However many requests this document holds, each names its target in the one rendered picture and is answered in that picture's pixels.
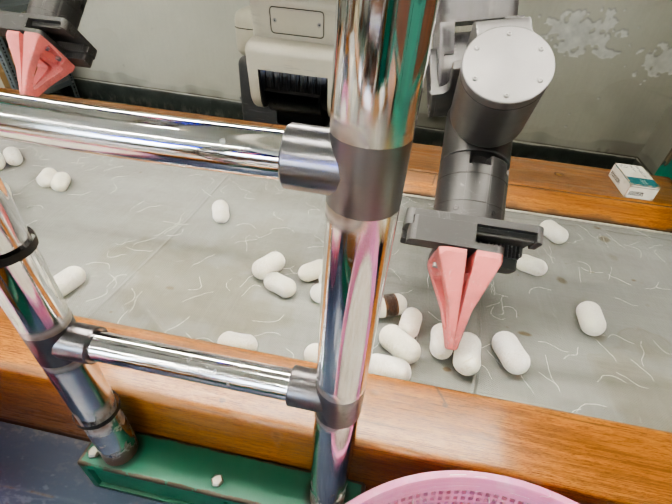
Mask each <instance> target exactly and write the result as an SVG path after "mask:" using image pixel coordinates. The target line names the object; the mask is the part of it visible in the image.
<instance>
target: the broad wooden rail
mask: <svg viewBox="0 0 672 504"><path fill-rule="evenodd" d="M39 97H41V98H48V99H54V100H61V101H67V102H74V103H82V104H89V105H96V106H103V107H110V108H117V109H124V110H131V111H139V112H147V113H154V114H162V115H170V116H178V117H185V118H193V119H202V120H210V121H219V122H227V123H236V124H244V125H252V126H261V127H270V128H279V129H285V128H286V126H283V125H276V124H268V123H261V122H253V121H246V120H238V119H231V118H224V117H216V116H209V115H201V114H194V113H186V112H179V111H171V110H164V109H156V108H149V107H142V106H134V105H127V104H119V103H112V102H104V101H97V100H89V99H82V98H74V97H67V96H59V95H50V94H43V93H42V94H41V95H40V96H39ZM441 153H442V147H440V146H432V145H425V144H417V143H412V148H411V153H410V159H409V164H408V169H407V174H406V180H405V185H404V190H403V193H404V194H411V195H418V196H425V197H431V198H435V193H436V187H437V180H438V173H439V166H440V160H441ZM508 171H509V180H508V189H507V199H506V209H513V210H519V211H526V212H533V213H540V214H547V215H553V216H560V217H567V218H574V219H580V220H587V221H594V222H601V223H608V224H614V225H621V226H628V227H635V228H641V229H648V230H655V231H662V232H669V233H672V180H671V179H670V178H669V177H663V176H656V175H650V176H651V177H652V178H653V179H654V181H655V182H656V183H657V184H658V185H659V186H660V187H661V188H660V190H659V191H658V193H657V195H656V196H655V198H654V199H653V201H648V200H641V199H634V198H627V197H623V195H622V194H621V193H620V191H619V190H618V188H617V187H616V186H615V184H614V183H613V181H612V180H611V179H610V177H609V176H608V175H609V173H610V171H611V169H604V168H596V167H589V166H581V165H574V164H566V163H559V162H552V161H544V160H537V159H529V158H522V157H514V156H511V161H510V168H509V170H508Z"/></svg>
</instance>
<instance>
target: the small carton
mask: <svg viewBox="0 0 672 504"><path fill-rule="evenodd" d="M608 176H609V177H610V179H611V180H612V181H613V183H614V184H615V186H616V187H617V188H618V190H619V191H620V193H621V194H622V195H623V197H627V198H634V199H641V200H648V201H653V199H654V198H655V196H656V195H657V193H658V191H659V190H660V188H661V187H660V186H659V185H658V184H657V183H656V182H655V181H654V179H653V178H652V177H651V176H650V175H649V174H648V173H647V172H646V170H645V169H644V168H643V167H642V166H636V165H628V164H621V163H615V164H614V166H613V168H612V169H611V171H610V173H609V175H608Z"/></svg>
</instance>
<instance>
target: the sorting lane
mask: <svg viewBox="0 0 672 504"><path fill-rule="evenodd" d="M6 147H15V148H17V149H18V150H19V151H20V152H21V155H22V157H23V162H22V163H21V164H20V165H17V166H13V165H10V164H8V163H7V162H6V161H5V162H6V165H5V167H4V168H3V169H1V170H0V175H1V177H2V179H3V181H4V182H5V183H7V184H8V185H9V187H10V190H11V193H12V199H13V200H14V202H15V204H16V206H17V208H18V210H19V212H20V214H21V216H22V218H23V220H24V222H25V224H26V225H27V226H28V227H30V228H32V229H33V230H34V231H35V233H36V235H37V237H38V241H39V244H38V246H37V247H38V249H39V250H40V252H41V254H42V256H43V258H44V260H45V262H46V264H47V266H48V268H49V270H50V272H51V274H52V275H53V276H55V275H56V274H58V273H59V272H61V271H62V270H64V269H65V268H67V267H69V266H78V267H81V268H82V269H83V270H84V271H85V273H86V279H85V281H84V282H83V283H82V284H81V285H80V286H79V287H77V288H76V289H74V290H73V291H71V292H70V293H69V294H67V295H66V296H63V297H64V299H65V300H66V302H67V304H68V306H69V308H70V310H71V312H72V314H73V315H75V316H80V317H85V318H90V319H95V320H100V321H105V322H111V323H116V324H121V325H126V326H131V327H136V328H141V329H146V330H151V331H157V332H162V333H167V334H172V335H177V336H182V337H187V338H192V339H197V340H203V341H208V342H213V343H217V341H218V338H219V337H220V335H221V334H223V333H224V332H227V331H232V332H236V333H241V334H250V335H252V336H254V337H255V338H256V340H257V343H258V347H257V350H256V351H259V352H264V353H269V354H274V355H279V356H284V357H289V358H295V359H300V360H305V359H304V351H305V349H306V347H307V346H309V345H310V344H313V343H318V337H319V319H320V303H317V302H315V301H314V300H313V299H312V298H311V296H310V290H311V288H312V286H314V285H315V284H317V283H319V278H318V279H315V280H313V281H310V282H305V281H303V280H301V279H300V278H299V275H298V271H299V268H300V267H301V266H302V265H304V264H306V263H309V262H312V261H315V260H318V259H321V260H323V243H324V224H325V205H326V195H321V194H315V193H308V192H301V191H295V190H288V189H284V188H282V187H281V185H280V182H279V181H274V180H267V179H259V178H251V177H243V176H236V175H228V174H221V173H213V172H206V171H198V170H191V169H184V168H177V167H170V166H163V165H156V164H149V163H142V162H135V161H128V160H122V159H115V158H109V157H102V156H96V155H89V154H83V153H77V152H70V151H64V150H58V149H52V148H46V147H40V146H34V145H28V144H22V143H16V142H10V141H5V140H0V153H1V154H2V155H3V150H4V149H5V148H6ZM48 167H49V168H53V169H55V170H56V171H57V173H58V172H65V173H67V174H68V175H69V176H70V178H71V182H70V184H69V186H68V188H67V190H65V191H63V192H57V191H55V190H53V189H52V187H47V188H45V187H42V186H40V185H39V184H38V183H37V180H36V178H37V176H38V175H39V174H40V173H41V171H42V170H43V169H44V168H48ZM217 200H223V201H225V202H226V203H227V204H228V206H229V214H230V217H229V219H228V221H227V222H225V223H218V222H216V221H215V220H214V219H213V215H212V205H213V203H214V202H215V201H217ZM434 200H435V198H431V197H425V196H418V195H411V194H404V193H403V195H402V200H401V206H400V211H399V216H398V221H397V226H396V232H395V237H394V242H393V247H392V253H391V258H390V263H389V268H388V273H387V279H386V284H385V289H384V294H391V293H398V294H401V295H403V296H404V297H405V298H406V300H407V308H410V307H413V308H416V309H418V310H419V311H420V312H421V314H422V322H421V326H420V329H419V333H418V335H417V336H416V337H415V338H414V339H415V340H416V341H417V342H418V343H419V345H420V348H421V355H420V358H419V359H418V360H417V361H416V362H415V363H412V364H409V365H410V367H411V378H410V379H409V381H412V382H417V383H422V384H427V385H433V386H438V387H443V388H448V389H453V390H458V391H463V392H468V393H473V394H479V395H484V396H489V397H494V398H499V399H504V400H509V401H514V402H519V403H525V404H530V405H535V406H540V407H545V408H550V409H555V410H560V411H565V412H571V413H576V414H581V415H586V416H591V417H596V418H601V419H606V420H611V421H617V422H622V423H627V424H632V425H637V426H642V427H647V428H652V429H657V430H663V431H668V432H672V233H669V232H662V231H655V230H648V229H641V228H635V227H628V226H621V225H614V224H608V223H601V222H594V221H587V220H580V219H574V218H567V217H560V216H553V215H547V214H540V213H533V212H526V211H519V210H513V209H506V208H505V217H504V221H511V222H517V223H524V224H531V225H537V226H540V224H541V223H542V222H543V221H545V220H553V221H555V222H556V223H557V224H559V225H560V226H562V227H563V228H565V229H566V230H567V231H568V234H569V237H568V239H567V241H566V242H564V243H562V244H555V243H553V242H552V241H551V240H549V239H548V238H547V237H545V236H544V235H543V245H542V246H540V247H538V248H537V249H535V250H533V249H528V246H527V247H525V248H523V252H522V254H527V255H530V256H533V257H536V258H538V259H541V260H543V261H545V263H546V264H547V267H548V270H547V272H546V273H545V274H544V275H542V276H534V275H531V274H529V273H526V272H523V271H520V270H518V269H517V268H516V271H515V272H513V273H511V274H502V273H496V274H495V276H494V277H493V279H492V281H491V282H490V284H489V285H488V287H487V289H486V290H485V292H484V293H483V295H482V296H481V298H480V300H479V301H478V303H477V304H476V306H475V307H474V309H473V311H472V313H471V315H470V318H469V320H468V323H467V325H466V328H465V330H464V332H471V333H473V334H475V335H476V336H477V337H478V338H479V339H480V341H481V367H480V369H479V371H478V372H477V373H475V374H474V375H471V376H465V375H462V374H460V373H459V372H457V371H456V369H455V368H454V366H453V354H454V350H453V352H452V354H451V356H450V357H448V358H447V359H443V360H441V359H437V358H435V357H434V356H433V355H432V354H431V352H430V341H431V330H432V328H433V326H435V325H436V324H438V323H442V319H441V311H440V307H439V304H438V301H437V297H436V294H435V291H434V288H433V285H432V281H431V278H430V275H429V272H428V268H427V265H428V258H429V254H430V252H431V251H432V249H433V248H427V247H421V246H415V245H408V244H404V243H401V242H400V238H401V232H402V226H403V223H404V219H405V215H406V212H407V208H409V207H418V208H424V209H431V210H433V207H434ZM270 252H279V253H281V254H282V255H283V256H284V258H285V266H284V267H283V269H282V270H280V271H279V272H278V273H280V274H282V275H284V276H286V277H288V278H291V279H292V280H293V281H294V282H295V283H296V292H295V293H294V295H292V296H291V297H288V298H284V297H281V296H279V295H278V294H276V293H274V292H272V291H270V290H268V289H267V288H266V287H265V285H264V279H258V278H256V277H255V276H254V275H253V273H252V265H253V263H254V262H255V261H256V260H258V259H260V258H262V257H264V256H266V255H267V254H269V253H270ZM384 294H383V295H384ZM584 301H592V302H594V303H596V304H598V305H599V306H600V308H601V310H602V313H603V315H604V318H605V321H606V330H605V331H604V333H602V334H601V335H599V336H590V335H587V334H586V333H584V332H583V331H582V329H581V328H580V325H579V322H578V318H577V315H576V308H577V306H578V305H579V304H580V303H582V302H584ZM501 331H508V332H511V333H513V334H514V335H515V336H516V337H517V339H518V340H519V342H520V344H521V345H522V347H523V348H524V350H525V351H526V352H527V354H528V355H529V357H530V367H529V369H528V370H527V371H526V372H525V373H523V374H519V375H515V374H511V373H509V372H508V371H507V370H506V369H505V368H504V367H503V365H502V363H501V361H500V360H499V358H498V356H497V355H496V353H495V352H494V350H493V348H492V344H491V343H492V338H493V336H494V335H495V334H496V333H498V332H501Z"/></svg>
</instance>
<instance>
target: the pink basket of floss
mask: <svg viewBox="0 0 672 504"><path fill-rule="evenodd" d="M487 493H489V494H487ZM502 496H503V497H502ZM510 498H511V499H510ZM493 500H494V501H493ZM519 501H521V502H519ZM502 502H503V503H502ZM345 504H579V503H577V502H575V501H573V500H571V499H569V498H566V497H564V496H562V495H560V494H558V493H555V492H553V491H550V490H548V489H546V488H543V487H541V486H538V485H535V484H532V483H529V482H526V481H523V480H519V479H515V478H511V477H507V476H503V475H497V474H492V473H486V472H477V471H464V470H445V471H432V472H425V473H418V474H414V475H409V476H405V477H401V478H398V479H395V480H392V481H389V482H386V483H384V484H381V485H379V486H376V487H374V488H372V489H370V490H368V491H366V492H364V493H362V494H360V495H358V496H356V497H355V498H353V499H352V500H350V501H348V502H347V503H345Z"/></svg>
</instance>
